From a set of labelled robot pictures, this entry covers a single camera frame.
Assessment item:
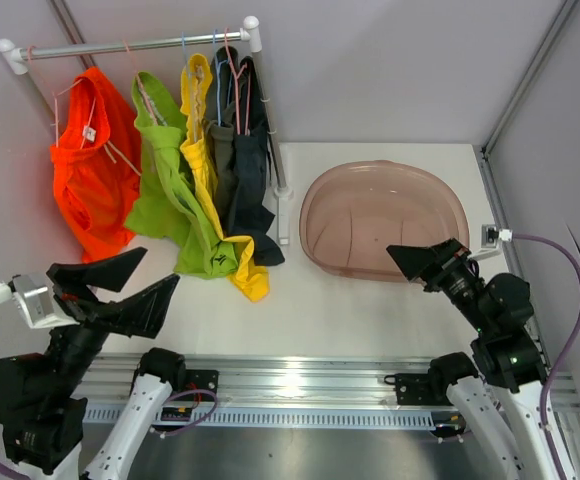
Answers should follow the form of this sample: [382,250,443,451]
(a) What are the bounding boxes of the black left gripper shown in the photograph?
[47,244,180,396]

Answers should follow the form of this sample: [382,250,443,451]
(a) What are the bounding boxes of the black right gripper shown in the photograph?
[385,235,492,334]

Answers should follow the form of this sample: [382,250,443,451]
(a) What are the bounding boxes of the lime green shorts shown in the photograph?
[125,71,235,279]

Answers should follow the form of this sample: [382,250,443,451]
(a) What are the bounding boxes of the yellow shorts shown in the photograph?
[180,53,270,302]

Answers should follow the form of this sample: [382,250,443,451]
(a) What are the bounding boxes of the orange shorts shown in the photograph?
[50,67,141,263]

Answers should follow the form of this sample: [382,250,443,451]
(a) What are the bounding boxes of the pink hanger of green shorts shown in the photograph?
[122,39,159,125]

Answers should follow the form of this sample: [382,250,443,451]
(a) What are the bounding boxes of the pink hanger of navy shorts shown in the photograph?
[224,29,252,136]

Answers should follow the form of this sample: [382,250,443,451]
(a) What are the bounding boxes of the olive green shorts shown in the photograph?
[204,53,239,236]

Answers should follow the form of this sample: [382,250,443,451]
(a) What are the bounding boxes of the blue hanger of olive shorts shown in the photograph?
[206,31,239,127]

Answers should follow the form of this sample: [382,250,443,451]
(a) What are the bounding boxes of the pink hanger of orange shorts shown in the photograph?
[26,46,140,175]

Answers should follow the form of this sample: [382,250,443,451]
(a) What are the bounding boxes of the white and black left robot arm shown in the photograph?
[0,247,219,479]

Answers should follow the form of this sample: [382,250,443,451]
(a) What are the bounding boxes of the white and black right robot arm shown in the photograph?
[386,238,577,479]

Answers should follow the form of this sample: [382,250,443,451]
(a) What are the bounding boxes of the pink translucent plastic basin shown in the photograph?
[299,160,470,283]

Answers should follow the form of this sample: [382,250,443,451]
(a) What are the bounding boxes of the metal clothes rack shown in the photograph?
[0,16,293,246]

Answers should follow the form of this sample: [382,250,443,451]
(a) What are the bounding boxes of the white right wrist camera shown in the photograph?
[470,224,513,261]

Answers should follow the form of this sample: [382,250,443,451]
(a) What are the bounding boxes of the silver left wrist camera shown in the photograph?
[12,274,72,329]

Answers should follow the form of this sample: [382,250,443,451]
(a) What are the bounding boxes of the aluminium mounting rail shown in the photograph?
[76,353,580,412]

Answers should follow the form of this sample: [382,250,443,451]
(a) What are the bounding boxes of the white slotted cable duct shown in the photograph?
[82,405,434,430]

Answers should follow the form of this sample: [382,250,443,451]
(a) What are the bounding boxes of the aluminium corner frame profile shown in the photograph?
[479,0,580,156]

